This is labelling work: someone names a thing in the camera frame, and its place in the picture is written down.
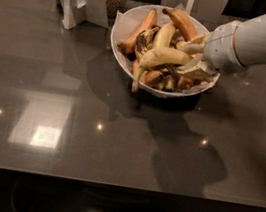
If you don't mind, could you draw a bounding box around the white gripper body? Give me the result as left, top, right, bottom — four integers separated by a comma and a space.
203, 21, 246, 74

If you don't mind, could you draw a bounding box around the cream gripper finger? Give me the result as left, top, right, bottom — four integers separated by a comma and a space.
175, 53, 217, 80
179, 33, 209, 55

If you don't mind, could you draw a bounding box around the yellow-green banana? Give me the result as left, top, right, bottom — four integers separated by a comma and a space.
132, 47, 192, 92

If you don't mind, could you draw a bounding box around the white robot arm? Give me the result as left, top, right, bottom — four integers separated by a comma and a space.
177, 14, 266, 78

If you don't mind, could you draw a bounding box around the long orange banana at back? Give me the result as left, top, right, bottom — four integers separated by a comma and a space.
162, 8, 198, 41

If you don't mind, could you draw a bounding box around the yellow banana in middle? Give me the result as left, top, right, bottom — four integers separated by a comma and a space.
152, 23, 176, 49

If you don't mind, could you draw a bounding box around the spotted brown banana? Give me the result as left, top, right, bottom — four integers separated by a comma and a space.
134, 27, 159, 60

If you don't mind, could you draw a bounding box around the orange banana at left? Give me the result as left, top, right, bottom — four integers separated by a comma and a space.
118, 9, 157, 54

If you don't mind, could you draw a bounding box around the white bowl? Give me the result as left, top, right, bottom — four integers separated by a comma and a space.
110, 5, 220, 98

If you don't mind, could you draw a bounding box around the white paper bag back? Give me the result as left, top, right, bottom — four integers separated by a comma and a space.
160, 0, 229, 31

